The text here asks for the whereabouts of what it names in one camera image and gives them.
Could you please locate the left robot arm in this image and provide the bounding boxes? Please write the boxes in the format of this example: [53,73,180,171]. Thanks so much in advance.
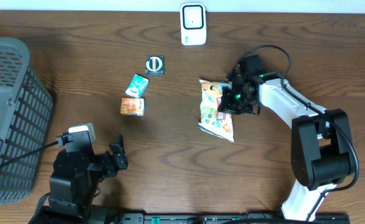
[30,131,128,223]

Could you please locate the teal small carton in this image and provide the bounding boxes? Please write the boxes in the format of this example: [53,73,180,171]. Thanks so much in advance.
[125,74,149,98]

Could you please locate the black camera cable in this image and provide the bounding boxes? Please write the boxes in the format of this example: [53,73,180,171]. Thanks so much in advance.
[225,44,360,222]
[0,140,60,180]

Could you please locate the orange small carton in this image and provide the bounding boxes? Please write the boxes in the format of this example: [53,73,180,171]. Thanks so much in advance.
[120,98,145,116]

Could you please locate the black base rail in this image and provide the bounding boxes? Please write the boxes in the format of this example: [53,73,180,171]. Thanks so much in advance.
[117,212,351,224]

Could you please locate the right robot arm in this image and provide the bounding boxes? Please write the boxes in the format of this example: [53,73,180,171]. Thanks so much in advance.
[218,55,359,222]

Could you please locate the white barcode scanner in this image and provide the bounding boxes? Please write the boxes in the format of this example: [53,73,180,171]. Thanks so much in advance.
[180,3,207,46]

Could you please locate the dark green round-logo box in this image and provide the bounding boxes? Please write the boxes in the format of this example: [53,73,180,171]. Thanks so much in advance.
[145,56,165,76]

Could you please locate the black right camera cable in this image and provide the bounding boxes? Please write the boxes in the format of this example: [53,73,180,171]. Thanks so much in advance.
[225,44,360,222]

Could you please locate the black left camera cable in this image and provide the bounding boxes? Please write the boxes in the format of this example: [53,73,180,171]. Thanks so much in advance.
[0,140,60,180]

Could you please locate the grey plastic basket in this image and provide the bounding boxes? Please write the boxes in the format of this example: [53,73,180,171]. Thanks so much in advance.
[0,37,54,205]

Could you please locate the white snack bag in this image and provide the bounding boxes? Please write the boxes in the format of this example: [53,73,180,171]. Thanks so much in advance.
[197,79,234,142]

